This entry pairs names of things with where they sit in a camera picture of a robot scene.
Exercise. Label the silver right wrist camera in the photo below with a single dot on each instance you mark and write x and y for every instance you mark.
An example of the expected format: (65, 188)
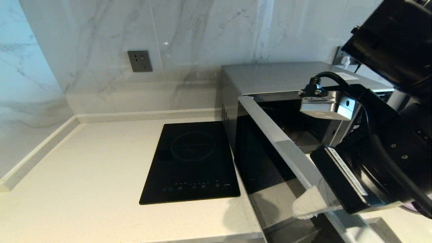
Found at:
(327, 106)

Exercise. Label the grey double wall socket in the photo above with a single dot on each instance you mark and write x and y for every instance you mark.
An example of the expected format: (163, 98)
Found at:
(339, 57)

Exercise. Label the white paper sheet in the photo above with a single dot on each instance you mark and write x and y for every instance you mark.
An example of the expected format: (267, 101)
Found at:
(347, 75)

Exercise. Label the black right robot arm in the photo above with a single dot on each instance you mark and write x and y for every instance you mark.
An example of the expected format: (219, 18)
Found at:
(401, 101)

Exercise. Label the grey single wall socket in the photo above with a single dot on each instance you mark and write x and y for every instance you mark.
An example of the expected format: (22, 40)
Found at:
(140, 61)

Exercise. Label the white power plug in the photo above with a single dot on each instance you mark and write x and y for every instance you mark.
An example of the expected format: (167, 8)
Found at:
(346, 61)

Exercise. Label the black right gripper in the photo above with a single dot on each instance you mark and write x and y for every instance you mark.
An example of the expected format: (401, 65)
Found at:
(351, 179)

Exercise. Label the black induction cooktop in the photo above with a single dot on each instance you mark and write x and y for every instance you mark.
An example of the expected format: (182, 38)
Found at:
(192, 162)

